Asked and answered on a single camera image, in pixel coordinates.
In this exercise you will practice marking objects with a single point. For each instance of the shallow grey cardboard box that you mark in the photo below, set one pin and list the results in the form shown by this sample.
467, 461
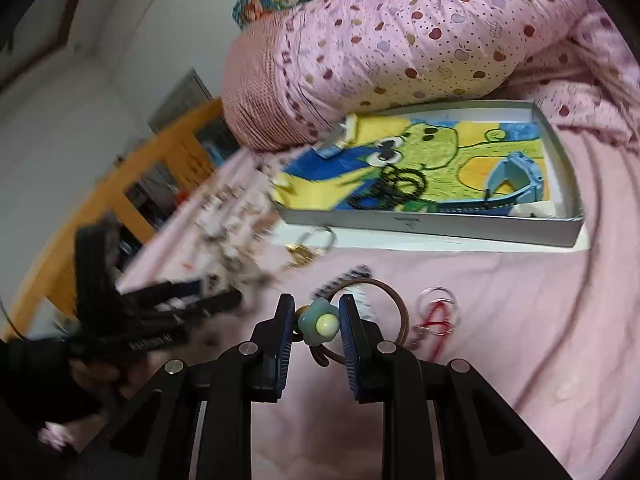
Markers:
450, 230

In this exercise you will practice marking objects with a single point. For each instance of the rolled pink apple-print quilt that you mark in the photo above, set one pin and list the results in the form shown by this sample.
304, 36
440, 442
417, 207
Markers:
400, 50

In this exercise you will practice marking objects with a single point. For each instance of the wooden bed frame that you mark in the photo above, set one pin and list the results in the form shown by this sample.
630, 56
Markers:
125, 180

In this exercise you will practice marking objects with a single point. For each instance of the person's left forearm dark sleeve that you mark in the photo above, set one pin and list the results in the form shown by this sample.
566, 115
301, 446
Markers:
30, 390

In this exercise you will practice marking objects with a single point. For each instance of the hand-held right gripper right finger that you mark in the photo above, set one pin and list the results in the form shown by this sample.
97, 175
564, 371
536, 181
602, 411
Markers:
351, 347

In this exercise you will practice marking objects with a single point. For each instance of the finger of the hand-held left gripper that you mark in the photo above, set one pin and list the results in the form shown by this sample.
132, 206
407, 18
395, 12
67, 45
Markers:
165, 292
210, 305

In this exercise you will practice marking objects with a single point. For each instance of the grey door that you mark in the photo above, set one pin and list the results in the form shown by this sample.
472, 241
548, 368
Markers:
182, 97

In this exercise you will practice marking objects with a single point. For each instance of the black comb hair clip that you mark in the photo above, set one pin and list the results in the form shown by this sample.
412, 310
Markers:
350, 275

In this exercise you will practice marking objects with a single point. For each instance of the cartoon dinosaur drawing paper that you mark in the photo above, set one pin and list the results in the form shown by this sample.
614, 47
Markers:
450, 160

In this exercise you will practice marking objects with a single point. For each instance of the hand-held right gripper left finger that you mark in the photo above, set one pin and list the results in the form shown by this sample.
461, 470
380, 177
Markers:
286, 345

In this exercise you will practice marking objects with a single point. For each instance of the person's left hand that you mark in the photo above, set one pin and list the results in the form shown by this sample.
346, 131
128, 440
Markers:
95, 375

